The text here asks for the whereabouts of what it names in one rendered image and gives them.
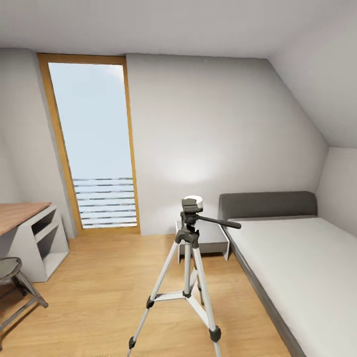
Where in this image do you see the camera tripod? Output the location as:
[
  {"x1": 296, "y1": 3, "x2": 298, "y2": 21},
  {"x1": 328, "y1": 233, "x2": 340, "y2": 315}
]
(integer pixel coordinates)
[{"x1": 126, "y1": 198, "x2": 241, "y2": 357}]

